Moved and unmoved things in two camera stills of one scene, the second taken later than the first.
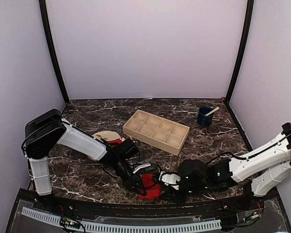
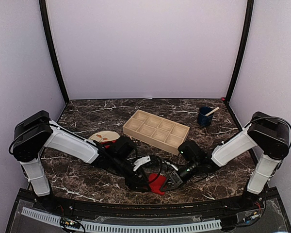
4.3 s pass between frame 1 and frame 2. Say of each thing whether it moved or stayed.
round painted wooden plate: stayed
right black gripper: moved
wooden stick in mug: stayed
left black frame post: stayed
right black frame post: stayed
